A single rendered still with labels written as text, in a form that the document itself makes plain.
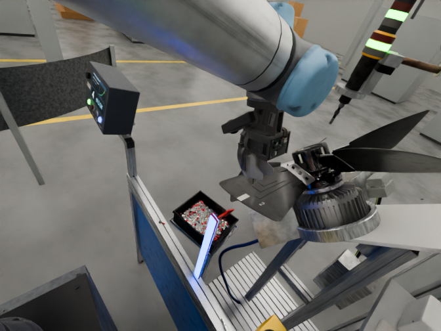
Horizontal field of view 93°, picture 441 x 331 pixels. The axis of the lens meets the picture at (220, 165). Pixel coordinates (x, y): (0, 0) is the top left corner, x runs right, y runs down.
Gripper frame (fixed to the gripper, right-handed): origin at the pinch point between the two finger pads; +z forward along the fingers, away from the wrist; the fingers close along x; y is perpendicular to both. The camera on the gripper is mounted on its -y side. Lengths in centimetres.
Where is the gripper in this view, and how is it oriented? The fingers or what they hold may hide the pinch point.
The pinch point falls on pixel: (250, 178)
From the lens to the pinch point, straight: 54.5
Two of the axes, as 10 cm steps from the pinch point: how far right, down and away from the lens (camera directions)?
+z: 0.0, 8.9, 4.7
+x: 7.8, -2.9, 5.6
